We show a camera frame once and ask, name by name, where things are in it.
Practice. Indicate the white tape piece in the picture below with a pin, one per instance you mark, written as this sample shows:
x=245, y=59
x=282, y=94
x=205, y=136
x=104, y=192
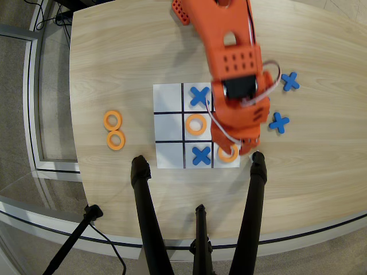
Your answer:
x=250, y=157

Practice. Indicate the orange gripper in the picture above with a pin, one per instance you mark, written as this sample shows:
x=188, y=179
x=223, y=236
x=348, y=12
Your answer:
x=249, y=146

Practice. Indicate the black furniture base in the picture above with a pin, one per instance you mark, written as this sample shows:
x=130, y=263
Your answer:
x=74, y=2

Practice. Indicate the black tripod legs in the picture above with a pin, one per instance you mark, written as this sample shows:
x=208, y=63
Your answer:
x=28, y=217

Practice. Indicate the short black tripod leg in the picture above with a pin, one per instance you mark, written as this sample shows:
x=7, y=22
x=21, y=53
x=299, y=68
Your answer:
x=201, y=235

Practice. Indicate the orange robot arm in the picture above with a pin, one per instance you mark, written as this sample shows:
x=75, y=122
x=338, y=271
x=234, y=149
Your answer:
x=218, y=28

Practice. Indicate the white tic-tac-toe paper board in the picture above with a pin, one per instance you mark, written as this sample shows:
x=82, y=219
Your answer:
x=169, y=97

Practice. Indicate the silver metal floor frame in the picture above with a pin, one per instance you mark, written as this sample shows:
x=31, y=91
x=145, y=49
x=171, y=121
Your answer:
x=30, y=114

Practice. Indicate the thick black tripod leg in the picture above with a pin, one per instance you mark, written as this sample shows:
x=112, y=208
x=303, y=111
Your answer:
x=146, y=206
x=252, y=206

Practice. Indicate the thin black stand leg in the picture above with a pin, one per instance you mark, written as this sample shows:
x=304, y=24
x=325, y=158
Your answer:
x=74, y=237

